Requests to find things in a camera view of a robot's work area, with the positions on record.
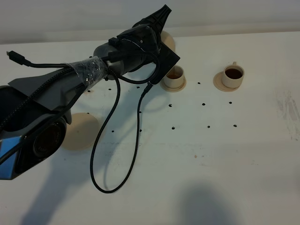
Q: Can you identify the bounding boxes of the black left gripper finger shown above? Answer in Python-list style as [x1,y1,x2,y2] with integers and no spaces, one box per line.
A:
[144,5,172,35]

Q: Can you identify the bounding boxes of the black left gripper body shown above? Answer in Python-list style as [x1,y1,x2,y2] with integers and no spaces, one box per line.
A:
[132,17,165,49]

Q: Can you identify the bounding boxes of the beige teapot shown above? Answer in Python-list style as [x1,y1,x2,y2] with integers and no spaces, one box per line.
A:
[161,30,176,52]

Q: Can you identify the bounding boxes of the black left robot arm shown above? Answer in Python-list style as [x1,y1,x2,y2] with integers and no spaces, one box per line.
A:
[0,6,171,180]

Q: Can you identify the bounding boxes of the beige teapot coaster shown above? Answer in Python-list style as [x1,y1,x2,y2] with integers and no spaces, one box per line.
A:
[62,112,100,151]

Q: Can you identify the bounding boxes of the left beige teacup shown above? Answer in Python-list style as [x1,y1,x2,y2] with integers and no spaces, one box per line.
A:
[166,66,184,79]

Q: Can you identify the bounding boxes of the beige teacup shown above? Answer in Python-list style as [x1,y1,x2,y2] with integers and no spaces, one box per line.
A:
[166,66,184,79]
[221,62,245,89]

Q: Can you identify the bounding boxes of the left beige saucer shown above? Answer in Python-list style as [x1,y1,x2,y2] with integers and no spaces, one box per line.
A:
[160,76,187,92]

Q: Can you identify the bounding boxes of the beige saucer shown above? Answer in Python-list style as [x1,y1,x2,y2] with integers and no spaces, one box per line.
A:
[213,72,239,92]
[160,76,187,92]

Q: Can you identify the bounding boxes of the clear plastic tape wrap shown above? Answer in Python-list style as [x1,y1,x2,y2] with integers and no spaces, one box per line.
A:
[67,56,108,91]

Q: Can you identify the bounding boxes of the right beige saucer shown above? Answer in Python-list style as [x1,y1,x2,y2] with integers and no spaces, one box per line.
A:
[213,72,239,92]

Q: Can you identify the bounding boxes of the right beige teacup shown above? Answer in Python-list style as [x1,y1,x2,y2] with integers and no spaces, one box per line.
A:
[221,62,245,89]

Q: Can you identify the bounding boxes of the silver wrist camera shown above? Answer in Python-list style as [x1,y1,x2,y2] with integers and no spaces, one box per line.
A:
[149,42,180,85]

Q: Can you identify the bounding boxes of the black loose usb cable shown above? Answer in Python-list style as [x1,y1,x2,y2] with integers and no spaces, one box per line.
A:
[6,49,161,84]

